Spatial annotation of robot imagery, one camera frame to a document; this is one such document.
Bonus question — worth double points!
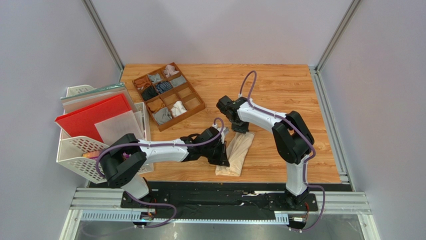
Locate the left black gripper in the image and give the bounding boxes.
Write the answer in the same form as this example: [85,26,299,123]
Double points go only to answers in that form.
[202,140,230,167]

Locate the beige boxer shorts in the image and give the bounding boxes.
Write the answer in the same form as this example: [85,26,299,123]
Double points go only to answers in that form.
[215,132,255,177]

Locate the white underwear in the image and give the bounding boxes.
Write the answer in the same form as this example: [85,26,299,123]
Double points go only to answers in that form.
[170,100,187,118]

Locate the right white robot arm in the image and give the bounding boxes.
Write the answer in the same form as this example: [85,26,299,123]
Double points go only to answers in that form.
[216,95,316,197]

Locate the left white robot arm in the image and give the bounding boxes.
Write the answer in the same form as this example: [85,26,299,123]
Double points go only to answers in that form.
[96,126,230,200]

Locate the grey rolled cloth right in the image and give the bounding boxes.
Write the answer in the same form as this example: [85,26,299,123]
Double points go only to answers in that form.
[170,75,187,88]

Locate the grey rolled cloth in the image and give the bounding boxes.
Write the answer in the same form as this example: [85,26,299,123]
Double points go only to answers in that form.
[170,75,187,88]
[147,73,163,84]
[153,107,173,125]

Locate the brown compartment organizer box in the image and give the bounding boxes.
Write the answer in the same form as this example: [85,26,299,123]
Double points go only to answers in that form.
[132,62,206,132]

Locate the grey rolled cloth lower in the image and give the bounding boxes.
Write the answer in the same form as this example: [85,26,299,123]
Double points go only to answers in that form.
[153,107,173,125]

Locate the pink rolled cloth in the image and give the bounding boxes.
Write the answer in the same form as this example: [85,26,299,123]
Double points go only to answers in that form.
[163,64,180,78]

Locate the striped blue rolled cloth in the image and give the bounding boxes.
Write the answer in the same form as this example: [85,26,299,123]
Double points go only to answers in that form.
[155,81,173,95]

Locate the orange rolled cloth lower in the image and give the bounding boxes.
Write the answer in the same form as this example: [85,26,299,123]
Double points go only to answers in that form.
[146,98,166,113]

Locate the orange rolled cloth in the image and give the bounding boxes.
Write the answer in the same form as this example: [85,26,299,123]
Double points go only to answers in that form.
[146,98,166,113]
[133,76,152,90]

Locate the grey rolled cloth top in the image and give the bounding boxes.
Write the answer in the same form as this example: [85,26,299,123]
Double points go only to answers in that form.
[147,73,163,84]

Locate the black rolled cloth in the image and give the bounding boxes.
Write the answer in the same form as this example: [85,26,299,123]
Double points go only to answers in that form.
[141,85,159,101]

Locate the orange rolled cloth top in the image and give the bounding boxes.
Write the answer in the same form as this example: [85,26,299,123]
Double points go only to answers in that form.
[133,76,152,90]

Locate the translucent white folder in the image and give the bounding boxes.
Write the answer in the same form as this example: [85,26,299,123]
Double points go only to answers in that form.
[94,110,145,145]

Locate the purple book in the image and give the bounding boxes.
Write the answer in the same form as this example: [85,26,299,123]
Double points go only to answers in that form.
[82,150,102,160]

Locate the red folder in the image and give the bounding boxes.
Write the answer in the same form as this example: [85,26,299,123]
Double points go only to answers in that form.
[54,93,132,142]

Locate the grey folder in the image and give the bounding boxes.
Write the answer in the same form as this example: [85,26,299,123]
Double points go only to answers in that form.
[60,82,138,113]

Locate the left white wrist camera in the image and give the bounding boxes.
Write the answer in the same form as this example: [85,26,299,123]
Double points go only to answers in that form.
[212,124,229,143]

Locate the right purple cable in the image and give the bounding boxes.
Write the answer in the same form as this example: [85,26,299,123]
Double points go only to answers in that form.
[238,70,326,201]

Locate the purple cable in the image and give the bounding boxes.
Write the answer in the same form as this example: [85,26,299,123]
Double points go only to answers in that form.
[95,117,226,201]
[238,70,326,201]

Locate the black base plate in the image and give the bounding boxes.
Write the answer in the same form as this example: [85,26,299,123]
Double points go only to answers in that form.
[120,180,319,221]

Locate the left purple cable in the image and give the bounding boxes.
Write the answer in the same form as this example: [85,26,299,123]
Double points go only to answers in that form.
[95,117,226,201]

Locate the white slotted cable duct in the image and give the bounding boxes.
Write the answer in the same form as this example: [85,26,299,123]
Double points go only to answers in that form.
[80,210,289,225]

